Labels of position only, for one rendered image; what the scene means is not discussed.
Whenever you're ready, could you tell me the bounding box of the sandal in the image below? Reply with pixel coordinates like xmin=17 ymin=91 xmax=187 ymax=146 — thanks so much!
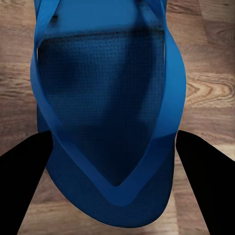
xmin=30 ymin=0 xmax=186 ymax=228

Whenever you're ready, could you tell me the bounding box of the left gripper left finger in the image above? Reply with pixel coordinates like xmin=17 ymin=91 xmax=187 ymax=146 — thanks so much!
xmin=0 ymin=130 xmax=53 ymax=235

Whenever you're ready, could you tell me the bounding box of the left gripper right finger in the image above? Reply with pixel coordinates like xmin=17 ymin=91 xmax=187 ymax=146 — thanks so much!
xmin=175 ymin=130 xmax=235 ymax=235

